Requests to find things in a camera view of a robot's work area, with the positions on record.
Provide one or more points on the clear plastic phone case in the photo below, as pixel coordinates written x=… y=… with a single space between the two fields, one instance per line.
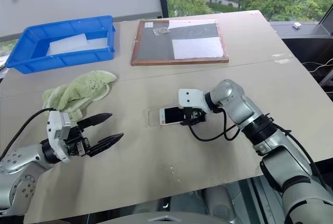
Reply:
x=153 y=117

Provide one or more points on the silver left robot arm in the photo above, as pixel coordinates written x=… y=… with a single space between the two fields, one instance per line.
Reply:
x=15 y=161

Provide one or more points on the white smartphone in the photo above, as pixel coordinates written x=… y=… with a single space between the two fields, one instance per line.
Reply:
x=170 y=116

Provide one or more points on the small white label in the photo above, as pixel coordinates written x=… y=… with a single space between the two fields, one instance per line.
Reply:
x=149 y=25

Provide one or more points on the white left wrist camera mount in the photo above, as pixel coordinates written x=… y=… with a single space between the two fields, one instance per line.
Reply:
x=56 y=130

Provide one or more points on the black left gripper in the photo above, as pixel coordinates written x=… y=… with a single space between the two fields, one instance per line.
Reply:
x=76 y=143

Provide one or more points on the small clear plastic bag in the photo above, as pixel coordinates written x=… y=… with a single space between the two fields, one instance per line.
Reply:
x=161 y=31

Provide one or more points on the green towel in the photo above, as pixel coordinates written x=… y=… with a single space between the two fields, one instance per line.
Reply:
x=86 y=83

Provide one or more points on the large white paper sheet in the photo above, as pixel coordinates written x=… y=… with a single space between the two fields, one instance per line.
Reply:
x=197 y=47

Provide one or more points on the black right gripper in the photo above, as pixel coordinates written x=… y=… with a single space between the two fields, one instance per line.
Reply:
x=199 y=116

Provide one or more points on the long white paper strip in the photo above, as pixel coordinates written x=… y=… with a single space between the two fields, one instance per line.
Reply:
x=192 y=24

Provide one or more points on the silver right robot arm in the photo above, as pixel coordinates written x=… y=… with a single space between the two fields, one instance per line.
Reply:
x=234 y=104

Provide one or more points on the thin white flat sheet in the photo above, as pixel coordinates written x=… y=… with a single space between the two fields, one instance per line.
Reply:
x=97 y=43

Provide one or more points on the blue plastic bin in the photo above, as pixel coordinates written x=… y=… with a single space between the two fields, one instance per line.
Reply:
x=39 y=64

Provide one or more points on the dark side desk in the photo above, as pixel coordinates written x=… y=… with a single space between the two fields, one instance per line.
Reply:
x=299 y=50

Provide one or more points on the wooden framed blackboard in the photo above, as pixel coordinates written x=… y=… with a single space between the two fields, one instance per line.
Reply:
x=151 y=47

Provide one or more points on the small white box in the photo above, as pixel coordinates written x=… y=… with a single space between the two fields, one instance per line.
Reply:
x=296 y=25

